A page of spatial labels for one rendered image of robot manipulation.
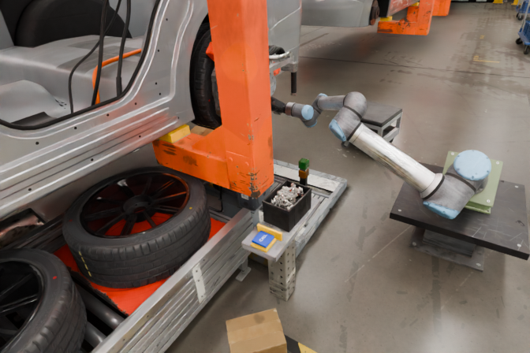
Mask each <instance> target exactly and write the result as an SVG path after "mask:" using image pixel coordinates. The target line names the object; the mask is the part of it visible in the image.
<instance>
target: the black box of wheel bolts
mask: <svg viewBox="0 0 530 353"><path fill-rule="evenodd" d="M262 203H263V221H265V222H267V223H269V224H271V225H274V226H276V227H278V228H280V229H283V230H285V231H287V232H290V231H291V230H292V229H293V227H294V226H295V225H296V224H297V223H298V222H299V221H300V219H301V218H302V217H303V216H304V215H305V214H306V213H307V212H308V211H309V210H310V209H311V204H312V188H309V187H306V186H304V185H302V184H298V183H295V182H292V181H290V180H285V181H284V182H283V183H282V184H280V185H279V186H278V187H277V188H276V189H275V190H274V191H272V192H271V193H270V194H269V195H268V196H267V197H266V198H265V199H264V200H263V201H262Z"/></svg>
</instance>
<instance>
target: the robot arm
mask: <svg viewBox="0 0 530 353"><path fill-rule="evenodd" d="M366 109H367V101H366V98H365V97H364V96H363V95H362V94H361V93H359V92H349V93H348V94H347V95H339V96H327V95H325V94H319V95H318V96H317V98H316V99H315V101H314V102H313V103H312V104H311V105H310V106H309V105H302V104H298V103H293V102H288V103H286V104H285V103H284V102H281V101H279V100H277V99H276V98H274V97H271V111H274V112H273V113H275V114H279V115H281V113H285V114H286V116H291V117H298V118H300V119H301V121H302V122H303V124H304V125H305V126H307V127H309V128H310V127H313V126H315V125H316V123H317V118H318V117H319V115H320V114H321V113H322V112H323V111H324V110H339V112H338V113H337V114H336V116H335V117H334V118H333V119H332V121H331V122H330V124H329V129H330V130H331V131H332V132H333V134H334V135H335V136H337V137H338V138H339V139H340V140H341V141H343V142H344V141H346V140H347V141H348V142H350V143H352V144H353V145H355V146H356V147H358V148H359V149H361V150H362V151H363V152H364V153H366V154H368V155H369V156H370V157H372V158H374V159H375V160H376V161H377V162H379V163H380V164H381V165H383V166H385V167H386V168H387V169H389V170H390V171H391V172H392V173H394V174H396V175H397V176H398V177H400V178H401V179H402V180H404V181H405V182H407V183H408V184H410V185H411V186H413V187H414V188H415V189H416V190H418V191H419V192H420V197H421V198H422V199H424V202H423V204H424V205H425V206H426V207H427V208H428V209H429V210H431V211H433V212H435V213H437V214H438V215H440V216H442V217H445V218H448V219H454V218H455V217H456V216H457V215H458V214H459V213H460V212H461V210H462V209H463V208H464V206H465V205H466V203H467V202H468V201H469V200H470V199H471V197H472V196H473V195H476V194H478V193H480V192H481V191H482V190H483V189H484V188H485V187H486V186H487V182H488V175H489V174H490V172H491V161H490V159H489V158H488V156H486V155H485V154H484V153H482V152H480V151H477V150H465V151H463V152H461V153H460V154H459V155H458V156H457V157H456V158H455V159H454V161H453V164H452V165H451V166H450V167H449V168H448V170H447V172H446V173H445V175H443V174H441V173H437V174H434V173H433V172H432V171H430V170H429V169H427V168H425V167H424V166H422V165H421V164H420V163H419V162H417V161H415V160H414V159H412V158H411V157H409V156H408V155H407V154H405V153H404V152H402V151H401V150H399V149H398V148H396V147H395V146H394V145H393V144H391V143H389V142H388V141H386V140H385V139H384V138H383V137H381V136H379V135H378V134H376V133H375V132H373V131H372V130H371V129H370V128H368V127H366V126H365V125H363V123H361V122H360V120H361V119H362V118H363V116H364V115H365V112H366Z"/></svg>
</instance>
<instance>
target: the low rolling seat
mask: <svg viewBox="0 0 530 353"><path fill-rule="evenodd" d="M402 113H403V112H402V108H399V107H396V106H389V105H385V104H382V103H377V102H371V101H367V109H366V112H365V115H364V116H363V118H362V119H361V120H360V122H361V123H363V125H365V126H366V127H368V128H370V129H371V130H372V131H373V132H375V133H376V134H378V135H379V136H381V137H383V138H384V139H385V140H386V141H388V142H390V143H392V142H393V141H394V137H395V136H396V135H397V134H399V132H400V127H401V118H402ZM396 120H397V122H396V126H394V125H391V124H392V123H393V122H394V121H396ZM349 145H350V143H349V142H348V141H347V140H346V141H344V142H343V141H342V147H343V148H348V147H349Z"/></svg>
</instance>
